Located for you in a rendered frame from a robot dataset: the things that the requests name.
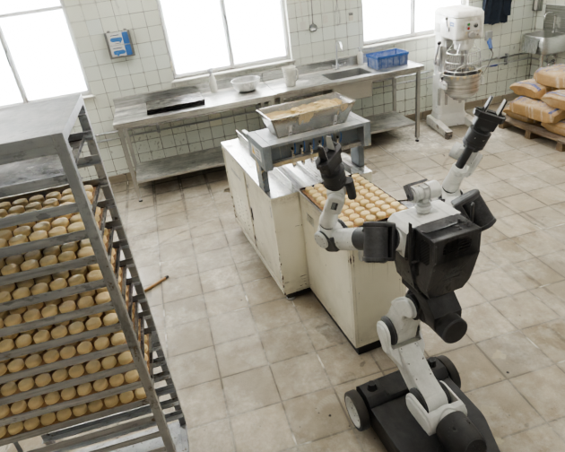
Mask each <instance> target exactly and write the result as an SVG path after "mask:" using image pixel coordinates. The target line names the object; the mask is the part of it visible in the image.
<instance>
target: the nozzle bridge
mask: <svg viewBox="0 0 565 452"><path fill-rule="evenodd" d="M340 132H341V133H342V141H341V142H340V145H341V148H342V150H346V149H350V148H351V159H352V163H354V164H355V165H357V166H358V167H362V166H364V148H363V146H369V145H371V133H370V121H369V120H368V119H366V118H364V117H360V116H358V115H356V114H354V113H352V112H350V114H349V116H348V118H347V119H346V121H345V122H344V123H341V124H337V125H332V126H326V127H322V128H319V129H315V130H311V131H307V132H303V133H299V134H295V135H289V136H285V137H281V138H277V137H276V136H275V135H273V134H272V133H271V132H270V131H269V130H268V128H266V129H261V130H257V131H254V132H250V133H247V137H248V147H249V152H250V156H251V157H252V158H253V159H254V160H255V161H256V173H257V178H258V184H259V186H260V187H261V189H262V190H263V191H264V192H265V193H266V192H270V185H269V178H268V171H271V170H274V168H276V167H280V166H283V165H287V164H291V163H294V162H298V161H304V160H307V159H311V158H315V157H318V150H317V147H318V140H321V143H323V139H322V136H323V138H324V144H323V147H324V149H325V147H326V135H331V134H332V135H333V141H334V142H336V136H337V135H339V139H340V140H341V134H340ZM313 138H314V143H315V145H314V149H313V153H310V150H309V143H310V142H312V146H313ZM303 141H305V151H304V155H300V145H301V144H302V145H303V149H304V142H303ZM294 143H295V144H296V152H295V157H294V158H292V157H291V148H292V146H293V150H294V151H295V146H294Z"/></svg>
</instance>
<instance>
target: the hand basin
mask: <svg viewBox="0 0 565 452"><path fill-rule="evenodd" d="M542 10H543V0H534V1H533V9H532V11H542ZM521 50H522V52H526V53H531V54H538V55H541V57H540V60H541V61H540V68H541V67H543V62H546V63H547V65H546V67H547V66H550V65H555V59H552V60H551V61H550V62H548V58H547V55H550V54H555V53H556V54H555V56H553V57H555V58H556V57H557V53H560V52H564V51H565V5H559V4H547V5H546V7H545V14H544V17H543V30H539V31H534V32H529V33H525V34H523V36H522V45H521ZM544 55H546V61H544Z"/></svg>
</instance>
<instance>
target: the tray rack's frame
mask: <svg viewBox="0 0 565 452"><path fill-rule="evenodd" d="M72 96H73V95H71V96H66V97H61V98H55V99H51V100H41V101H36V102H31V103H25V104H21V105H15V106H10V107H5V108H0V155H5V154H9V153H15V152H23V151H28V150H33V149H38V148H42V147H47V146H51V145H54V142H53V139H52V136H51V134H52V132H53V131H58V130H63V129H64V130H65V135H66V138H67V139H68V137H69V135H70V133H71V131H72V128H73V126H74V123H75V120H76V119H77V117H78V114H79V112H80V110H81V108H82V105H83V102H82V98H81V96H75V97H72ZM167 425H168V428H170V435H171V437H172V440H173V443H174V442H175V444H176V450H177V452H190V451H189V442H188V434H187V425H186V424H183V425H180V424H179V422H173V423H171V424H167ZM158 430H159V429H158V428H154V429H151V430H146V431H143V432H139V433H136V434H133V435H130V436H127V437H123V438H121V439H115V440H111V441H109V442H106V443H102V444H99V445H96V446H93V447H89V448H84V449H81V450H78V451H74V452H87V451H91V450H93V449H97V448H103V447H106V446H108V445H112V444H115V443H118V442H121V441H124V440H128V439H133V438H136V437H140V436H143V435H145V434H149V433H152V432H155V431H158ZM13 444H14V446H15V448H16V449H17V451H18V452H23V450H22V448H21V446H20V444H19V443H18V441H17V442H14V443H13ZM162 446H164V444H163V441H162V438H161V437H158V438H155V439H149V440H146V441H144V442H140V443H137V444H134V445H131V446H128V447H124V448H120V449H116V450H113V451H109V452H144V451H147V450H150V449H154V448H159V447H162Z"/></svg>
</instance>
